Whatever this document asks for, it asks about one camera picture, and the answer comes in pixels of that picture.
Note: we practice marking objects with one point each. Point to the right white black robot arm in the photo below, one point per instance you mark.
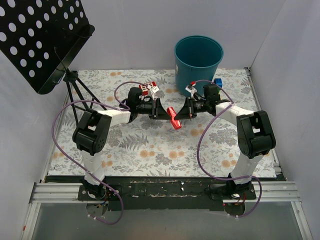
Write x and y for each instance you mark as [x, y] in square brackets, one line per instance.
[255, 136]

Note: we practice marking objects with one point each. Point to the teal plastic trash bin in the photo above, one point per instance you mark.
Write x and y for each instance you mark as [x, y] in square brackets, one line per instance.
[196, 58]

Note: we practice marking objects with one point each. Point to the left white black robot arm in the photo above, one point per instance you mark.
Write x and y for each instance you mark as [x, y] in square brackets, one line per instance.
[92, 131]

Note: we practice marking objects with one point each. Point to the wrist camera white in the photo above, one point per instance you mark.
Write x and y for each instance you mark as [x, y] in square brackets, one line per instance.
[191, 89]
[152, 91]

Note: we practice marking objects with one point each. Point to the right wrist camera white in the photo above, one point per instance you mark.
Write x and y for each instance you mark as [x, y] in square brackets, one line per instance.
[191, 89]

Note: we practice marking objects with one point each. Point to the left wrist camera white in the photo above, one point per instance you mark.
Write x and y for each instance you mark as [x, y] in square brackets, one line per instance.
[152, 91]

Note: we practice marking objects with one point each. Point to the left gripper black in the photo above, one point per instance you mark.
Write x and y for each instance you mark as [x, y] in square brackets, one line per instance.
[154, 108]

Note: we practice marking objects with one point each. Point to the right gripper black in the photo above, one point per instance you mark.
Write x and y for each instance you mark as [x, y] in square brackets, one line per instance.
[190, 107]

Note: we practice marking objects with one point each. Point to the red plastic trash bag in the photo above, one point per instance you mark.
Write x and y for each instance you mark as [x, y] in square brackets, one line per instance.
[176, 124]

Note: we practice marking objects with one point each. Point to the floral patterned table mat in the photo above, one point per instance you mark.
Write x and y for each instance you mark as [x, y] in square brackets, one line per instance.
[148, 147]

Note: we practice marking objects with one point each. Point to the aluminium frame rail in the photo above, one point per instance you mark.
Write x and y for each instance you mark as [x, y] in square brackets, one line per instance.
[161, 207]

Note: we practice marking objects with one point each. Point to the colourful toy block car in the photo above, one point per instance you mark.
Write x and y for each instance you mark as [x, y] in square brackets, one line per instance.
[219, 83]

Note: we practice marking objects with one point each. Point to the red white window toy block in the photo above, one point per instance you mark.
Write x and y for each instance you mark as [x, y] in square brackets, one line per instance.
[145, 87]

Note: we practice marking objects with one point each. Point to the black perforated music stand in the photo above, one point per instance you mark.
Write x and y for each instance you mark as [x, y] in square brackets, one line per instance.
[41, 38]

